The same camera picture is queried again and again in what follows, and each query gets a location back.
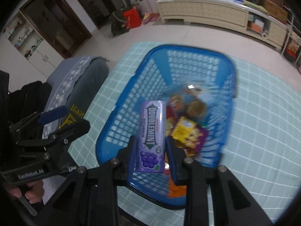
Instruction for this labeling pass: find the orange sausage stick packet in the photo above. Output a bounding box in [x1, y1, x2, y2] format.
[168, 178, 187, 198]

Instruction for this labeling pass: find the cream TV cabinet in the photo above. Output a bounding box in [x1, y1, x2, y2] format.
[156, 0, 287, 50]

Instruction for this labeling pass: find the purple yellow chip bag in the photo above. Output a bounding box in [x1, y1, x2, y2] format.
[171, 117, 209, 157]

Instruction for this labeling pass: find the green folded cloth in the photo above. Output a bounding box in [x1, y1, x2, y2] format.
[243, 0, 269, 15]

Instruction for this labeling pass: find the blue squirrel snack bag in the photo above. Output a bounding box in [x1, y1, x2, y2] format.
[166, 84, 206, 116]

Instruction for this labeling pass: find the grey chair with cover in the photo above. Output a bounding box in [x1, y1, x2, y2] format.
[42, 56, 109, 139]

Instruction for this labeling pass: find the black bag on floor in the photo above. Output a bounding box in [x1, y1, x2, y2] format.
[110, 10, 130, 37]

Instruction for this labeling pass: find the purple Doublemint gum box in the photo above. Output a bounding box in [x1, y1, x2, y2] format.
[136, 101, 166, 173]

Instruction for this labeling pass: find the round squirrel cake packet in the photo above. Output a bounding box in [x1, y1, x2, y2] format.
[185, 99, 207, 120]

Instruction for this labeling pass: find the blue plastic basket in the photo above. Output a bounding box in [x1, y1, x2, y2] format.
[96, 44, 236, 209]

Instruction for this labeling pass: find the red paper bag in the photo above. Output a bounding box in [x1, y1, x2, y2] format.
[123, 7, 142, 29]

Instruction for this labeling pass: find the teal checkered tablecloth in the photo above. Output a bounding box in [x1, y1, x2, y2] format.
[69, 42, 300, 222]

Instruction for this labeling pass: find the broom and dustpan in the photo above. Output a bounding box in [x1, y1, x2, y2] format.
[132, 0, 160, 25]

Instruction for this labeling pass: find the cardboard box on cabinet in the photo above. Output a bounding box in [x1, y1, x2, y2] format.
[263, 0, 288, 24]

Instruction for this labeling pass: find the white metal shelf rack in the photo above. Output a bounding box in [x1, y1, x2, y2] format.
[281, 6, 300, 70]

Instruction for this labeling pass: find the large red silver snack bag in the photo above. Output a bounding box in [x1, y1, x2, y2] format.
[165, 106, 179, 136]

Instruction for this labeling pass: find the person's left hand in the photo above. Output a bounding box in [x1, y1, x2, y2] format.
[5, 179, 46, 205]

